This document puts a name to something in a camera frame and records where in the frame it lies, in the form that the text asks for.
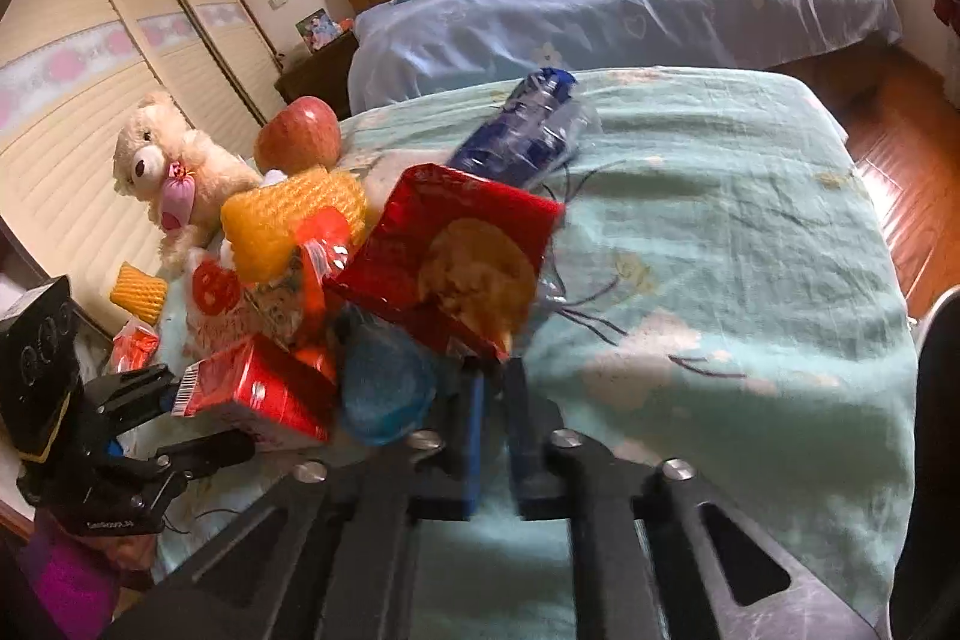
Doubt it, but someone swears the large yellow foam fruit net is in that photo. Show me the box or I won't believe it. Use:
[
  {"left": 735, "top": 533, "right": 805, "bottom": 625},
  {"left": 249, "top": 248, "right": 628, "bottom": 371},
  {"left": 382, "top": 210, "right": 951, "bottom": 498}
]
[{"left": 220, "top": 167, "right": 369, "bottom": 283}]

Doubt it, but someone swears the bed with blue sheet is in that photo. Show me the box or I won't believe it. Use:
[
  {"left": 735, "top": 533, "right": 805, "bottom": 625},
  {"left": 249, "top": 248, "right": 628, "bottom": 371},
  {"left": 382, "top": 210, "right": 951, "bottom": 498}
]
[{"left": 348, "top": 0, "right": 905, "bottom": 118}]

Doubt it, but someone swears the crushed bottle with blue label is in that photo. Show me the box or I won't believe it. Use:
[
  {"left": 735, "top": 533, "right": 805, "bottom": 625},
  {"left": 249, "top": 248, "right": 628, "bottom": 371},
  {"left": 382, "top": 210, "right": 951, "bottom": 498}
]
[{"left": 446, "top": 68, "right": 602, "bottom": 189}]

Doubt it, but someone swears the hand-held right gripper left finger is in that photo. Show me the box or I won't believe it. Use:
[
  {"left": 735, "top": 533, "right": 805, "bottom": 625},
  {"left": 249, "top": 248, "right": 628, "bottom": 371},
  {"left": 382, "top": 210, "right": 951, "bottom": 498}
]
[{"left": 101, "top": 362, "right": 488, "bottom": 640}]

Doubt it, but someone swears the white and red snack bag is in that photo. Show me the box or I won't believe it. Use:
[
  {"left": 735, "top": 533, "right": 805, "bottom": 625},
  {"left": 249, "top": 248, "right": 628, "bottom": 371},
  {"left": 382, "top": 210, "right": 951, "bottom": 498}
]
[{"left": 186, "top": 250, "right": 305, "bottom": 360}]

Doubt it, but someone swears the person's left forearm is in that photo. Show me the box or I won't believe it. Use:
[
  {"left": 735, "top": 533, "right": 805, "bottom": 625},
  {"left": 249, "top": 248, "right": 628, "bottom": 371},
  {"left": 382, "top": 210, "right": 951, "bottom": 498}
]
[{"left": 13, "top": 511, "right": 152, "bottom": 640}]

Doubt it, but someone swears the dark wooden nightstand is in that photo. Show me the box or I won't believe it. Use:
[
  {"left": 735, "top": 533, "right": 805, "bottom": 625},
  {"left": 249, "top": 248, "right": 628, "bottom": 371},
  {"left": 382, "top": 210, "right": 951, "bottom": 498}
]
[{"left": 273, "top": 32, "right": 362, "bottom": 125}]

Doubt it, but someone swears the small yellow foam fruit net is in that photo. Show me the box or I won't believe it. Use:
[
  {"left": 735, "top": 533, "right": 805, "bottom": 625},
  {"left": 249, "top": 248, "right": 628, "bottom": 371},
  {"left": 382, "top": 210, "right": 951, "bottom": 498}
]
[{"left": 109, "top": 262, "right": 169, "bottom": 327}]

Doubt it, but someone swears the orange red plastic wrapper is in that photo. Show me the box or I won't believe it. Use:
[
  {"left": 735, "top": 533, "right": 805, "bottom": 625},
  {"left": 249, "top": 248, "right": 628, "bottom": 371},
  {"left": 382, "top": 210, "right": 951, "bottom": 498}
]
[{"left": 295, "top": 209, "right": 355, "bottom": 285}]

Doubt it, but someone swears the photo frame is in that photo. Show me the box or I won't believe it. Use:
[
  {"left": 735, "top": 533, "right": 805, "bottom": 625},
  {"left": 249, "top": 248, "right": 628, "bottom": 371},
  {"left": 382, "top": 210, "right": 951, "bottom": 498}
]
[{"left": 294, "top": 8, "right": 337, "bottom": 53}]

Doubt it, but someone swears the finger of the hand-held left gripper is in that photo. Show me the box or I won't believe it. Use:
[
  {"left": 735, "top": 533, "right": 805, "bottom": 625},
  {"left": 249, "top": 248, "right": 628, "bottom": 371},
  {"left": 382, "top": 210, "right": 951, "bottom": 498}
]
[
  {"left": 154, "top": 430, "right": 256, "bottom": 479},
  {"left": 82, "top": 364, "right": 177, "bottom": 435}
]

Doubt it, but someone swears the teal floral blanket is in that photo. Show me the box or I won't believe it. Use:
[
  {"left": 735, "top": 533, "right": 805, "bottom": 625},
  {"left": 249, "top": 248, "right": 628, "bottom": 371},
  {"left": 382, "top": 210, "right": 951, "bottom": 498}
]
[{"left": 150, "top": 65, "right": 920, "bottom": 640}]

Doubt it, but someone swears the cream sliding door wardrobe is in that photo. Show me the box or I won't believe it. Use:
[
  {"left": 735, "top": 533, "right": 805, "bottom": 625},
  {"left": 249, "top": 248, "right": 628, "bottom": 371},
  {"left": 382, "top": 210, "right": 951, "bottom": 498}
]
[{"left": 0, "top": 0, "right": 287, "bottom": 315}]

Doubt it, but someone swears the small red wrapper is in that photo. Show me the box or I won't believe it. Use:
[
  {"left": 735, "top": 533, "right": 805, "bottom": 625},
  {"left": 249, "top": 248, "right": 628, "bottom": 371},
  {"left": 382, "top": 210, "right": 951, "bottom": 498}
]
[{"left": 111, "top": 320, "right": 161, "bottom": 372}]

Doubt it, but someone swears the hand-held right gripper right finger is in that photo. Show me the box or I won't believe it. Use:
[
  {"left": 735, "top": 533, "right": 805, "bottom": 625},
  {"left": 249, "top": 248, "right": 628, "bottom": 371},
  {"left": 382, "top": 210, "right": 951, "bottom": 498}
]
[{"left": 504, "top": 356, "right": 878, "bottom": 640}]

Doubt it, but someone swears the cream teddy bear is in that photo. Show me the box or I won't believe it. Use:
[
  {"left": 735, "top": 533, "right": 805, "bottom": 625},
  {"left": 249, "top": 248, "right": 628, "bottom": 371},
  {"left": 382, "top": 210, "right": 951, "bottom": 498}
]
[{"left": 112, "top": 90, "right": 263, "bottom": 275}]

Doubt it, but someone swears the red apple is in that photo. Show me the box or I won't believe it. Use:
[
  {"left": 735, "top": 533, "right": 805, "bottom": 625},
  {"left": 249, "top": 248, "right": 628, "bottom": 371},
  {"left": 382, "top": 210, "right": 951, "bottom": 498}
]
[{"left": 254, "top": 95, "right": 343, "bottom": 174}]

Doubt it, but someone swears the red drink carton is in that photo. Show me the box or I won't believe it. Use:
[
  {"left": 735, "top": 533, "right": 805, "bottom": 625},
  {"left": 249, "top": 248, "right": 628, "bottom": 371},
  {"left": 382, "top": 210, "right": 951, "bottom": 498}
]
[{"left": 172, "top": 334, "right": 336, "bottom": 446}]

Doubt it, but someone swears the red cookie snack packet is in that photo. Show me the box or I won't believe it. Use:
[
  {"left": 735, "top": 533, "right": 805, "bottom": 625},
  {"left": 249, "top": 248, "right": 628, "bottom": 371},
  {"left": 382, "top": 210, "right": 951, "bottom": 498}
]
[{"left": 328, "top": 163, "right": 568, "bottom": 362}]

